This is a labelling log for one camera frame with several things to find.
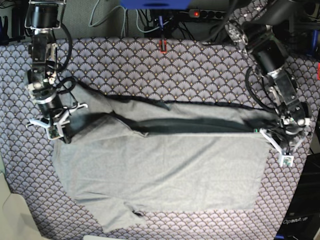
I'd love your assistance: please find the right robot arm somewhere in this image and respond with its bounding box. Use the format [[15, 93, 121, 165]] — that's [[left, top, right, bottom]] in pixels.
[[24, 0, 87, 144]]

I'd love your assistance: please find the red clamp pad right edge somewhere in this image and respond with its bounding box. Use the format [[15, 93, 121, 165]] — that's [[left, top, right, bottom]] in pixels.
[[317, 63, 320, 80]]

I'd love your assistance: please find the grey T-shirt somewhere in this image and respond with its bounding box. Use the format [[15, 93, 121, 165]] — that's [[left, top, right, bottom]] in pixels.
[[52, 85, 278, 232]]

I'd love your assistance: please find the blue clamp at left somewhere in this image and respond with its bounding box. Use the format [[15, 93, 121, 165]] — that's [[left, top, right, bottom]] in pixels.
[[0, 16, 26, 46]]

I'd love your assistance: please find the blue clamp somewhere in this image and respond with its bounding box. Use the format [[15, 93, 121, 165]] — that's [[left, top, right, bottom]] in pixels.
[[0, 16, 26, 46], [307, 30, 320, 57]]

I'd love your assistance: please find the orange-tipped table clamp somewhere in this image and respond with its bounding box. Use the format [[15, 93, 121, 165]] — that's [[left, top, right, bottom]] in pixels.
[[158, 15, 167, 54]]

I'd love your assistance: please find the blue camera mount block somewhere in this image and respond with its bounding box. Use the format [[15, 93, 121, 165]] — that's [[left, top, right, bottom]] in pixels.
[[120, 0, 190, 10]]

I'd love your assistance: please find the black power strip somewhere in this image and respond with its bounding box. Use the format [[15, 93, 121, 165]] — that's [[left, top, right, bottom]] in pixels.
[[188, 9, 226, 20]]

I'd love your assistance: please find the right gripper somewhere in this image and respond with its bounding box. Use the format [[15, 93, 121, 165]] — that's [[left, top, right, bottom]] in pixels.
[[27, 103, 88, 144]]

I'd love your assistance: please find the blue clamp at right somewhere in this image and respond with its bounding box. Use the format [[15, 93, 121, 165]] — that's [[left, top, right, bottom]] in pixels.
[[307, 30, 320, 57]]

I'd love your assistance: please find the fan-patterned tablecloth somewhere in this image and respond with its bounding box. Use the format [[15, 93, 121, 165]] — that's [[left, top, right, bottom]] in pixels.
[[0, 37, 311, 240]]

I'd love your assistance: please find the beige chair at corner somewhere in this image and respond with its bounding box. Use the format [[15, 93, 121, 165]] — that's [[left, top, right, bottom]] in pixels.
[[0, 161, 45, 240]]

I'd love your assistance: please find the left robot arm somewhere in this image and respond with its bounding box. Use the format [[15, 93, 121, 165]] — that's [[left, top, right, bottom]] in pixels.
[[224, 0, 311, 167]]

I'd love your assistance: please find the black OpenArm box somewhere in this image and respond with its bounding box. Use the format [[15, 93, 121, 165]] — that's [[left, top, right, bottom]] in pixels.
[[275, 153, 320, 240]]

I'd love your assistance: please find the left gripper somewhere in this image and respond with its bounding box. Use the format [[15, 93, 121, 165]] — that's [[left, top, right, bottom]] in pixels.
[[258, 117, 311, 167]]

